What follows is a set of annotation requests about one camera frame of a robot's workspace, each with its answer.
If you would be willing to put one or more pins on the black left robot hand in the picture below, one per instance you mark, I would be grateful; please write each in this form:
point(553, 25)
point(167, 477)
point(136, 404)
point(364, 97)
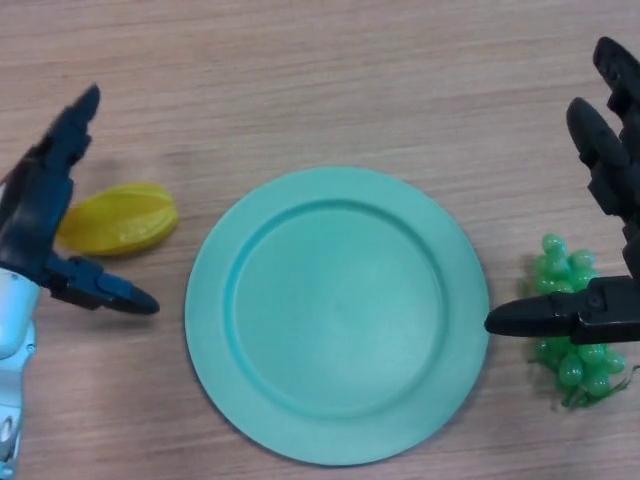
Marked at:
point(30, 220)

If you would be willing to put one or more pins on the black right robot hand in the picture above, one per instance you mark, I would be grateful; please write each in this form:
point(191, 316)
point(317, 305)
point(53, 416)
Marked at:
point(625, 190)

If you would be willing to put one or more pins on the yellow starfruit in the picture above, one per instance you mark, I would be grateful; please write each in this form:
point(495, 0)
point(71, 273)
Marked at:
point(125, 220)

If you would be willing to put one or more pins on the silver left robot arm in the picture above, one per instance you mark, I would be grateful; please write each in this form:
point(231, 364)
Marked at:
point(12, 350)

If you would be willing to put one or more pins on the green round plate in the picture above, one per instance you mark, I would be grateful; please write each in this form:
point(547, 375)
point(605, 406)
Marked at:
point(335, 350)

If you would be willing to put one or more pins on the green grape bunch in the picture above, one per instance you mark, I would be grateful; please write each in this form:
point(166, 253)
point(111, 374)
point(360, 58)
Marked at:
point(572, 370)

